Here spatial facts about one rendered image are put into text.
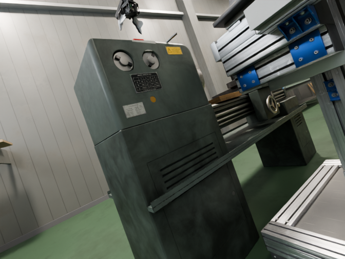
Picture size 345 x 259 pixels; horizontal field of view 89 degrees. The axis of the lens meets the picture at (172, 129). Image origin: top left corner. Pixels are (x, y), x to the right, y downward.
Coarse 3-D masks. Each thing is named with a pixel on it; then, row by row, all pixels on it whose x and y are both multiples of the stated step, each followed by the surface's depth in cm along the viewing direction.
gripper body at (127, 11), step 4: (124, 0) 98; (128, 0) 94; (132, 0) 96; (124, 4) 96; (128, 4) 94; (132, 4) 98; (136, 4) 98; (124, 8) 99; (128, 8) 96; (132, 8) 98; (136, 8) 98; (124, 12) 99; (128, 12) 97; (132, 12) 98; (136, 12) 98; (128, 16) 101; (132, 16) 103
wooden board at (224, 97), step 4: (232, 92) 136; (236, 92) 139; (220, 96) 126; (224, 96) 129; (228, 96) 132; (232, 96) 135; (236, 96) 138; (212, 100) 131; (216, 100) 128; (220, 100) 125; (224, 100) 129; (212, 104) 132
